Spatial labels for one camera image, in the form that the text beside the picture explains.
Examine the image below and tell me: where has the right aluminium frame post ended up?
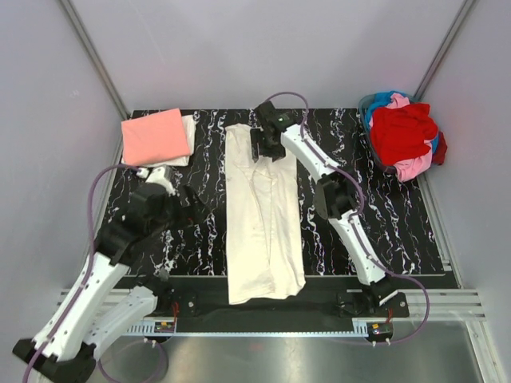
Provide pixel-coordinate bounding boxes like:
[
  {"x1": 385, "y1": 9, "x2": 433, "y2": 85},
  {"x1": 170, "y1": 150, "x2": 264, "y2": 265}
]
[{"x1": 414, "y1": 0, "x2": 479, "y2": 101}]

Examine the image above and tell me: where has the cream white t shirt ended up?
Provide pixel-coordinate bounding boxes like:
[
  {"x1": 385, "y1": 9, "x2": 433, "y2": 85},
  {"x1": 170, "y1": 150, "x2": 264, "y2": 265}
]
[{"x1": 224, "y1": 124, "x2": 306, "y2": 305}]

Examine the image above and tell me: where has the aluminium rail front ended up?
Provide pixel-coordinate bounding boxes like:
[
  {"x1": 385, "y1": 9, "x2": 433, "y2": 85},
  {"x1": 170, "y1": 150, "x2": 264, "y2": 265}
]
[{"x1": 53, "y1": 289, "x2": 486, "y2": 320}]

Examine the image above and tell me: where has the purple cable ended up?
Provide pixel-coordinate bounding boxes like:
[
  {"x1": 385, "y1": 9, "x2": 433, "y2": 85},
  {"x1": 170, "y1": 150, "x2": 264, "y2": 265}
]
[
  {"x1": 22, "y1": 165, "x2": 168, "y2": 383},
  {"x1": 267, "y1": 92, "x2": 432, "y2": 346}
]

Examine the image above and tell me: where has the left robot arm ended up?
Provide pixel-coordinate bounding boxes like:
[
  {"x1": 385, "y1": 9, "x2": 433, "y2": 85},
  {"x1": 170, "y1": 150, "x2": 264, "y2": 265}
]
[{"x1": 13, "y1": 183, "x2": 208, "y2": 382}]

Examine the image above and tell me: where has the red t shirt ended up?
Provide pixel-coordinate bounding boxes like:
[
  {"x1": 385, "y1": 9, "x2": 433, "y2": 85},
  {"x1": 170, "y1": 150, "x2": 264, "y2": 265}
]
[{"x1": 370, "y1": 103, "x2": 447, "y2": 166}]

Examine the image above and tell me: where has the white slotted cable duct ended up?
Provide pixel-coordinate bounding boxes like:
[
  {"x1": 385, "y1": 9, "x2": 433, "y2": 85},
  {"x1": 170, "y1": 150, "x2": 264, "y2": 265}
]
[{"x1": 125, "y1": 318, "x2": 368, "y2": 338}]

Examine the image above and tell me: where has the pink t shirt in basket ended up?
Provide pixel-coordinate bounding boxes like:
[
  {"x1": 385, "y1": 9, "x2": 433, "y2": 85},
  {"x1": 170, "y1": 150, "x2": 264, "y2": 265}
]
[{"x1": 387, "y1": 93, "x2": 434, "y2": 182}]

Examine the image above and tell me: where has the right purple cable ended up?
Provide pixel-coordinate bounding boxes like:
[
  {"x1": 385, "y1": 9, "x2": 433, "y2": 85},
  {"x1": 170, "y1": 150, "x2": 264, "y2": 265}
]
[{"x1": 267, "y1": 92, "x2": 432, "y2": 346}]

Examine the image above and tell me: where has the left aluminium frame post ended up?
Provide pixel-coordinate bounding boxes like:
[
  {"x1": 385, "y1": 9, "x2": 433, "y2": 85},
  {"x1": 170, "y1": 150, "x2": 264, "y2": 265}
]
[{"x1": 57, "y1": 0, "x2": 130, "y2": 120}]

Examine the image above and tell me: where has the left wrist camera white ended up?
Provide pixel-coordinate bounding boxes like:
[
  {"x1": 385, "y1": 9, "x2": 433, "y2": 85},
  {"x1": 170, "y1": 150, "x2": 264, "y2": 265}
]
[{"x1": 143, "y1": 166, "x2": 176, "y2": 195}]

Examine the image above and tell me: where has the blue t shirt in basket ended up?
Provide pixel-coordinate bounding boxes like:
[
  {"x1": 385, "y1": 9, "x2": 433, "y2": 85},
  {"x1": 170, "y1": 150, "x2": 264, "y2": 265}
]
[{"x1": 366, "y1": 92, "x2": 439, "y2": 165}]

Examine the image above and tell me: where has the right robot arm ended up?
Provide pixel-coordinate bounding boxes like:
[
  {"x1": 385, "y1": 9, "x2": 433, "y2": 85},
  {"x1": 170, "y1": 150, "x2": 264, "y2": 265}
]
[{"x1": 250, "y1": 101, "x2": 398, "y2": 317}]

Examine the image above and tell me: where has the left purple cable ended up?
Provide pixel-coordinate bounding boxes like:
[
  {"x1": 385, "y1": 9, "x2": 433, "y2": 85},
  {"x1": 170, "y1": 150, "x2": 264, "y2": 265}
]
[{"x1": 22, "y1": 165, "x2": 168, "y2": 383}]

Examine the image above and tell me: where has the folded pink t shirt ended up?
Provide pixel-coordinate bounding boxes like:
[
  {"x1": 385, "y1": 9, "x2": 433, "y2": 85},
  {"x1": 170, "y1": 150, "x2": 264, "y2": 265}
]
[{"x1": 121, "y1": 108, "x2": 191, "y2": 168}]

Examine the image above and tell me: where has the aluminium frame post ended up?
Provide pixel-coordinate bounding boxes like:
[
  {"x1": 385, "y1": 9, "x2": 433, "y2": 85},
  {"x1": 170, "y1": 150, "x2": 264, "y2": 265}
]
[
  {"x1": 57, "y1": 0, "x2": 130, "y2": 120},
  {"x1": 414, "y1": 0, "x2": 479, "y2": 101}
]

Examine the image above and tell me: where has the folded white t shirt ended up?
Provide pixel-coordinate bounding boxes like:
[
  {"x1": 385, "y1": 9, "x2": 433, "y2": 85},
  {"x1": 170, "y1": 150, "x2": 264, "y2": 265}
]
[{"x1": 125, "y1": 114, "x2": 197, "y2": 168}]

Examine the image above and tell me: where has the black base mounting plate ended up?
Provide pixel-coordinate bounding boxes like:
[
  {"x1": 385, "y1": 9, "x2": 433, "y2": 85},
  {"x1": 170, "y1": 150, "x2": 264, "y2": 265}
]
[{"x1": 117, "y1": 275, "x2": 410, "y2": 319}]

